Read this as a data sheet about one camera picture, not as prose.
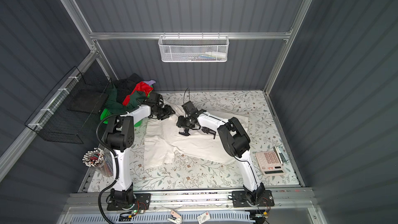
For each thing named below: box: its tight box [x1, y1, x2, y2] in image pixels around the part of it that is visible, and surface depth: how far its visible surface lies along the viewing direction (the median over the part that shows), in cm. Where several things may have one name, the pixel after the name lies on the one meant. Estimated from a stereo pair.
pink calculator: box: [255, 151, 287, 177], surface depth 84 cm
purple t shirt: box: [143, 79, 156, 86], surface depth 114 cm
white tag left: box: [167, 210, 182, 224], surface depth 69 cm
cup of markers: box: [81, 147, 115, 177], surface depth 74 cm
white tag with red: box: [196, 211, 211, 224], surface depth 70 cm
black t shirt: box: [112, 72, 142, 104], surface depth 110 cm
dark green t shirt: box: [103, 82, 148, 115], surface depth 102 cm
